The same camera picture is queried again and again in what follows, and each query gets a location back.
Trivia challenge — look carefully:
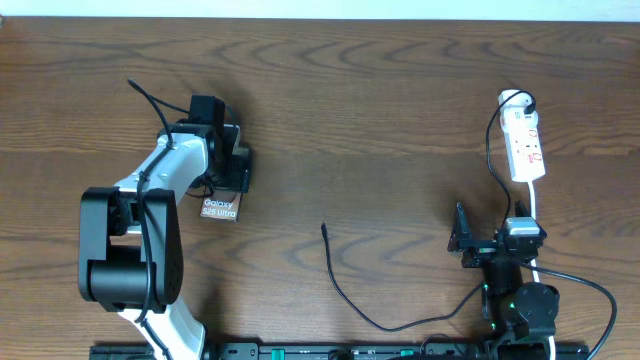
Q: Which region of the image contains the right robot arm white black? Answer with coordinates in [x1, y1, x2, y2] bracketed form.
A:
[447, 204, 560, 359]

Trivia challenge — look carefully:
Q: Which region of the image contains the white power strip cord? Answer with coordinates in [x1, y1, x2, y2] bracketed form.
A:
[527, 180, 557, 360]

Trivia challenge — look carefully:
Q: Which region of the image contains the white power strip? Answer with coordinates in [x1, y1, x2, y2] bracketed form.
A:
[498, 89, 545, 183]

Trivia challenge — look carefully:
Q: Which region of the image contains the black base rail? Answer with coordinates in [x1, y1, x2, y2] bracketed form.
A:
[88, 338, 589, 360]

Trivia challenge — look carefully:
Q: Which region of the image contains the black charger cable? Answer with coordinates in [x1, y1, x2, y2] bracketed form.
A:
[320, 89, 537, 333]

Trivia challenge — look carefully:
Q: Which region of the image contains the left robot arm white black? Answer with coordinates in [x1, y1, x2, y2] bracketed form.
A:
[78, 95, 251, 359]

